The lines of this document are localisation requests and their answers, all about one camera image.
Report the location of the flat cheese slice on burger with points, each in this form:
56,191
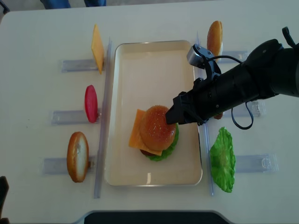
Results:
135,140

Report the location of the clear holder for lettuce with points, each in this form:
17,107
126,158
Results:
260,163

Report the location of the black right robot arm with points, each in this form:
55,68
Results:
269,70

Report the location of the standing bun half right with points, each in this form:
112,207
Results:
214,38

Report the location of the standing bread slice left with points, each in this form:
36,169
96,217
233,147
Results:
77,157

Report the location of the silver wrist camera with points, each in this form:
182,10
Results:
196,55

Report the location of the meat patty in burger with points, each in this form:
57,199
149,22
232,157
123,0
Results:
146,153

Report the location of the black base at table edge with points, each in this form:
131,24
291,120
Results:
147,217

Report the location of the lettuce leaf in burger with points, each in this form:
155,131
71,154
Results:
166,153

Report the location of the standing red tomato slice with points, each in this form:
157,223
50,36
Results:
91,104

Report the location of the long clear rail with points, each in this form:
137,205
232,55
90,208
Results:
104,122
201,74

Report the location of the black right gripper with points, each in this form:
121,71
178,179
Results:
211,96

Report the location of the long clear rail left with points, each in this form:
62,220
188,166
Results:
104,122

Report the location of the clear holder for tomato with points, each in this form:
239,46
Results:
75,117

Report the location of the clear holder for patty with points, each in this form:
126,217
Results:
257,109

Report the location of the standing lettuce leaf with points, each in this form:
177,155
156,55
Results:
223,161

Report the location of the clear holder for cheese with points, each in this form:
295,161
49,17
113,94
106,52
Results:
78,65

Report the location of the dark object at left edge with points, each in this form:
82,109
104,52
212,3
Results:
4,187

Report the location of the standing cheese slice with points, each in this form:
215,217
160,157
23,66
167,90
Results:
97,48

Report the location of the long clear rail right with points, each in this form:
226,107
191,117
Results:
201,74

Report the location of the clear holder for buns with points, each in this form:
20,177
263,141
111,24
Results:
239,55

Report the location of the cream rectangular serving tray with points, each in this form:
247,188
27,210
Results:
148,74

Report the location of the standing meat patty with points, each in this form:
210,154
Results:
218,116

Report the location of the sesame top bun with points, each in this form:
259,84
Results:
155,132

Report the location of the clear holder for bread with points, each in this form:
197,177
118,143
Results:
58,166

